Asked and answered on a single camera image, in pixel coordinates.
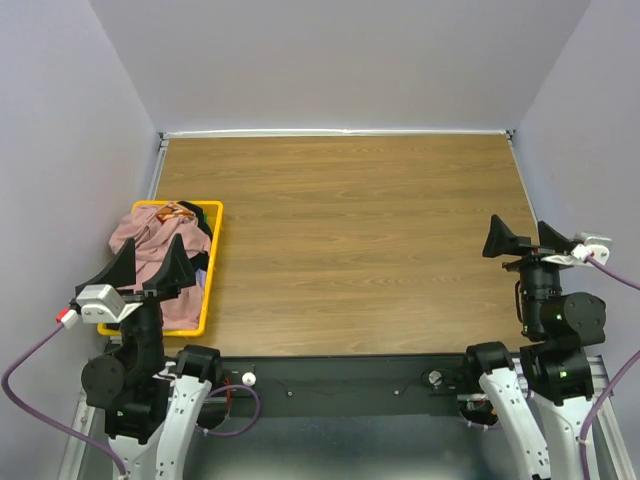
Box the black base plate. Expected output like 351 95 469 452
222 353 481 418

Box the pink printed t-shirt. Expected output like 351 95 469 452
109 201 213 331

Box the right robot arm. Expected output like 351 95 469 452
464 215 611 479

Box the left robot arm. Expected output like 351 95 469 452
72 235 223 479

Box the black t-shirt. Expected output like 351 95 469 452
177 200 216 281

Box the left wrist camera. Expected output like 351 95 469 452
76 284 126 324

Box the yellow plastic bin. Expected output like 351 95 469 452
96 199 225 337

